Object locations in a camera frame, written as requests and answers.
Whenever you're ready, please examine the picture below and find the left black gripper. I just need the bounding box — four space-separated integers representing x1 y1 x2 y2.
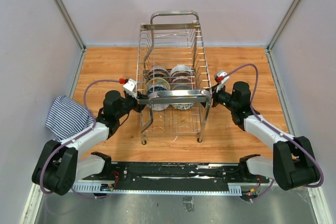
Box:
115 91 151 119

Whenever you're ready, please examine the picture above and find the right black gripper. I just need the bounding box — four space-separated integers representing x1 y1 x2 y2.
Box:
195 82 237 111

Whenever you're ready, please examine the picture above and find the striped line pattern bowl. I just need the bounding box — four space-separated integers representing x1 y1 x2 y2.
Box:
152 104 169 111

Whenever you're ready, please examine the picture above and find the black floral red bowl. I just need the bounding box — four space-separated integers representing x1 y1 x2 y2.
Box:
172 103 194 110

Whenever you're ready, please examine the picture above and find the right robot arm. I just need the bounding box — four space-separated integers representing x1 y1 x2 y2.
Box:
212 81 324 190

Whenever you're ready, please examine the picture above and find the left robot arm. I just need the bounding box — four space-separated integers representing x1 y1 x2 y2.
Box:
32 90 144 196

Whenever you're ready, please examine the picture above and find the blue triangle pattern bowl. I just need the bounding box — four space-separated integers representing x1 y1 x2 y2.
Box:
146 84 169 96

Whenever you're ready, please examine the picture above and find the yellow rim leaf bowl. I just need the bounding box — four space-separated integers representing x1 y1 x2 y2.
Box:
146 78 170 90

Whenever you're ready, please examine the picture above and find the black dotted hexagon bowl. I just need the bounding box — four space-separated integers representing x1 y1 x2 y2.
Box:
171 83 193 90

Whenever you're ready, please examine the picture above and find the red ikat pattern bowl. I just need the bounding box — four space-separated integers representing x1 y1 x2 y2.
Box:
171 76 193 84

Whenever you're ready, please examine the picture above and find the black leaf coral bowl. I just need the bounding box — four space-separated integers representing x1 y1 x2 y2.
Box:
148 71 169 80

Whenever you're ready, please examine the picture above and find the red geometric pattern bowl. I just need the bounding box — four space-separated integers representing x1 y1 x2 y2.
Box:
171 70 193 78

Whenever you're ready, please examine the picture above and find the brown diamond pattern bowl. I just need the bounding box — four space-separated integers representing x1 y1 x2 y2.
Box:
150 65 168 73

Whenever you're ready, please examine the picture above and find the plain white bowl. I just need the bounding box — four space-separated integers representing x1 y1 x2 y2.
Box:
171 65 192 75

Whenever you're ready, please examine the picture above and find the blue striped cloth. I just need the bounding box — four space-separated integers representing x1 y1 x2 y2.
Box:
45 95 93 142

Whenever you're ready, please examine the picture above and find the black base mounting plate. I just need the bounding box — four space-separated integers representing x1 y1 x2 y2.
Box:
79 162 269 194

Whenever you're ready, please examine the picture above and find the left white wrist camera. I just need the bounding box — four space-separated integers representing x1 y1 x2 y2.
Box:
123 78 138 98

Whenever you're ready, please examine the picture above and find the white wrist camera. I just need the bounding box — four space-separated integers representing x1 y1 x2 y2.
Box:
123 78 138 98
214 70 229 93

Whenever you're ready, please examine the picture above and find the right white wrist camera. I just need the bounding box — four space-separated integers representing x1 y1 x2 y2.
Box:
214 70 229 93

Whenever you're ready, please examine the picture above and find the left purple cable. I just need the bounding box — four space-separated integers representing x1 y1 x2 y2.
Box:
39 78 127 216

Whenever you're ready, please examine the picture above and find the purple cable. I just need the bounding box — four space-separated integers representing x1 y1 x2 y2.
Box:
217 63 324 204
39 78 127 216

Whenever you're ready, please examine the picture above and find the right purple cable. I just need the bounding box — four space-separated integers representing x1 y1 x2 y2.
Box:
217 63 324 204

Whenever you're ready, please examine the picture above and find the silver wire dish rack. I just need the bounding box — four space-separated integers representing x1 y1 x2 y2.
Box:
136 10 212 145

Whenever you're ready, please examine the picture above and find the grey slotted cable duct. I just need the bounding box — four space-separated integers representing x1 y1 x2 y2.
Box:
73 180 242 196

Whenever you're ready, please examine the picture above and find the aluminium frame rail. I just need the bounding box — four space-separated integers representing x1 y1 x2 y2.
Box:
53 0 86 51

